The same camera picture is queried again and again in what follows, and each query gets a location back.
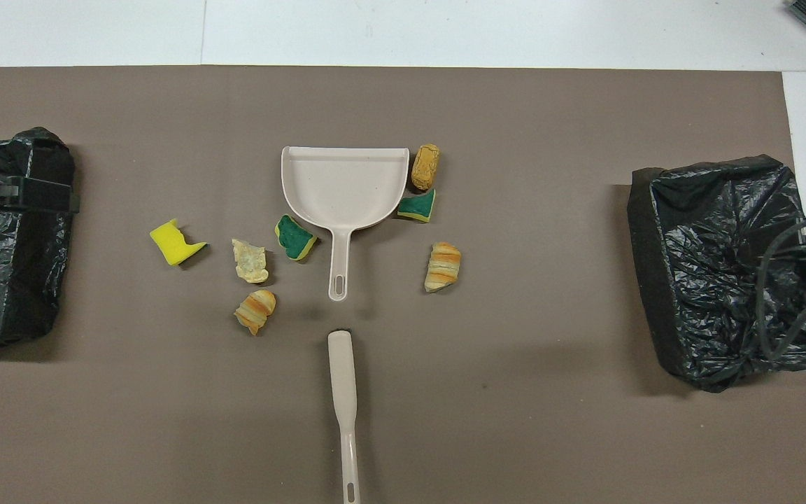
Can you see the pale cream bread piece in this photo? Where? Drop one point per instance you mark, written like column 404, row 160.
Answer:
column 250, row 262

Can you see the striped toy croissant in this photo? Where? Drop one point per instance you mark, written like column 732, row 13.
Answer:
column 256, row 311
column 443, row 267

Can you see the green and yellow sponge piece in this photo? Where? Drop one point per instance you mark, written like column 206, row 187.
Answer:
column 417, row 208
column 294, row 238

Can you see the beige plastic dustpan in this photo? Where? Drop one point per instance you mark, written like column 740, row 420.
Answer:
column 343, row 185

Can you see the beige hand brush black bristles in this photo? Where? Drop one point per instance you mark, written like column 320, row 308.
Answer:
column 343, row 378

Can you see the brown bread roll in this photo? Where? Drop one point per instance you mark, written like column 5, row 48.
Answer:
column 425, row 168

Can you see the bin lined with black bag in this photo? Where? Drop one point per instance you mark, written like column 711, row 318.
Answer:
column 4, row 280
column 704, row 280

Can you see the brown table mat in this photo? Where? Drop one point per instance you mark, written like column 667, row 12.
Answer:
column 515, row 420

